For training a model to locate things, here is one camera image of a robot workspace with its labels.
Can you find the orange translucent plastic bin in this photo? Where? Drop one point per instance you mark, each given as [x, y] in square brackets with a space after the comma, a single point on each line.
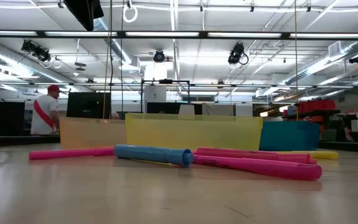
[91, 133]

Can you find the black panel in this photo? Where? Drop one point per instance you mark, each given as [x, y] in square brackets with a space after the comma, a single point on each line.
[166, 108]

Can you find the dark storage shelf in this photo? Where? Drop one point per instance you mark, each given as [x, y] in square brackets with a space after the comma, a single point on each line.
[322, 111]

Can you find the white LED light strip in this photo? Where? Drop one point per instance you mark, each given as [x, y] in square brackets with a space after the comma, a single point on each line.
[73, 33]
[244, 35]
[163, 34]
[328, 35]
[7, 33]

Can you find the grey white board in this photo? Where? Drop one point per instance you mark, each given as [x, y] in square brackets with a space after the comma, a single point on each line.
[219, 109]

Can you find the red storage bins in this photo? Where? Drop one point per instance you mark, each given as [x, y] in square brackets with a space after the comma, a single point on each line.
[317, 105]

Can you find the pink highlighter marker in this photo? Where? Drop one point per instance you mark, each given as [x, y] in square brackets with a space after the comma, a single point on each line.
[66, 153]
[244, 154]
[275, 169]

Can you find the black stand frame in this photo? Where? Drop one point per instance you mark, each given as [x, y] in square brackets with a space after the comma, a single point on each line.
[165, 81]

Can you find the person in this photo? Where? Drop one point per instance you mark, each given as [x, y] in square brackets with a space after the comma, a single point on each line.
[43, 115]
[115, 116]

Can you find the black ceiling-mounted camera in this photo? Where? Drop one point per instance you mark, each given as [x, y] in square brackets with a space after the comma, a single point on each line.
[236, 54]
[41, 55]
[356, 59]

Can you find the blue highlighter marker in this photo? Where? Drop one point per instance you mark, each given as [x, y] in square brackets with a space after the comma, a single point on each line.
[153, 154]

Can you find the teal plastic bin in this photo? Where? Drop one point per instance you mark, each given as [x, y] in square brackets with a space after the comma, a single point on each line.
[290, 135]

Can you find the black monitor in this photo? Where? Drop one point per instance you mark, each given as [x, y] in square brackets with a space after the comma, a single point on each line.
[88, 105]

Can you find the black rig camera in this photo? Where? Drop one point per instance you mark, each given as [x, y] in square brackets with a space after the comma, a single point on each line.
[159, 56]

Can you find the silver ventilation duct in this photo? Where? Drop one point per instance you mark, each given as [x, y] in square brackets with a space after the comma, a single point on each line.
[10, 65]
[113, 46]
[315, 70]

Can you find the yellow translucent plastic bin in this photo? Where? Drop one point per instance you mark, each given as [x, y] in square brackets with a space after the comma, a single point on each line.
[194, 133]

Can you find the white building column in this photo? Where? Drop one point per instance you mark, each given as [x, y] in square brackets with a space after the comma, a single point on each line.
[155, 93]

